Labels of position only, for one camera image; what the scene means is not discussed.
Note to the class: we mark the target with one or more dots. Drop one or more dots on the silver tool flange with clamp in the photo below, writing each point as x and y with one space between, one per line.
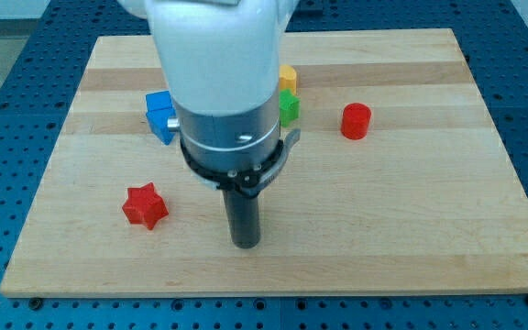
242 152

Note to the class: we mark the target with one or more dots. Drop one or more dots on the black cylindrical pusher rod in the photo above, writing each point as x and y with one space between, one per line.
243 218

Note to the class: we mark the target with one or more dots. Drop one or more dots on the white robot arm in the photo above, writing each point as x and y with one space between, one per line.
221 60

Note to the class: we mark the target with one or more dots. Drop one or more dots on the green star block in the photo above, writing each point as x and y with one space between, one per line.
289 105

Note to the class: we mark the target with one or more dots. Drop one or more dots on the yellow block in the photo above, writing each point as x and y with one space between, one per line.
288 79

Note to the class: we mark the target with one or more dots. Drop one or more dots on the blue cube block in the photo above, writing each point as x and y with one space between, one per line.
159 110

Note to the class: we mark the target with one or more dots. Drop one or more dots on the red star block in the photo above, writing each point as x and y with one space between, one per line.
144 206

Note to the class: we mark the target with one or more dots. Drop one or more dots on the red cylinder block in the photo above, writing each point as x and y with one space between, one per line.
355 121

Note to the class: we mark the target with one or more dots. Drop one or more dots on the wooden board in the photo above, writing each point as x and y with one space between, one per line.
427 203

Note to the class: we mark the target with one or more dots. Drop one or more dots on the blue perforated table plate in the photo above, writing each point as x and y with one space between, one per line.
37 94

